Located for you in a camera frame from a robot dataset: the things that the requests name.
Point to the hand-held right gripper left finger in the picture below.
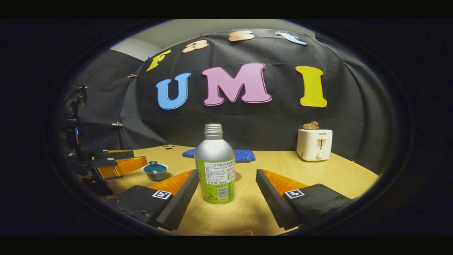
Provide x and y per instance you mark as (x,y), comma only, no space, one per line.
(178,203)

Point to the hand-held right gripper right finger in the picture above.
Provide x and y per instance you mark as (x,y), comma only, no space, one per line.
(274,202)

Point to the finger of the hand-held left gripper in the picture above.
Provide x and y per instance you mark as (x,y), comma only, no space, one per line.
(113,154)
(122,167)

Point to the teal teacup lid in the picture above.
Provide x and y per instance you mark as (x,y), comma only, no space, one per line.
(154,165)

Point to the teal ceramic teacup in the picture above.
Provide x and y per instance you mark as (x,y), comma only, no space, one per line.
(155,175)

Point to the round brown coaster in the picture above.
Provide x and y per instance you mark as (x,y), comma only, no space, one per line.
(238,176)

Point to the silver green label water bottle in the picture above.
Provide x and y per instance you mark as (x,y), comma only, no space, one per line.
(214,156)

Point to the blue towel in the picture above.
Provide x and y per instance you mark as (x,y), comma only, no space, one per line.
(244,155)

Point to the white toaster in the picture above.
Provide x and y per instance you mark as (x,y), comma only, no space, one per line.
(313,145)

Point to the bread slice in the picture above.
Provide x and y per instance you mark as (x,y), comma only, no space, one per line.
(311,125)

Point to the black backdrop cloth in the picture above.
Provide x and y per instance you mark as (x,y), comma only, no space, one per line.
(247,120)

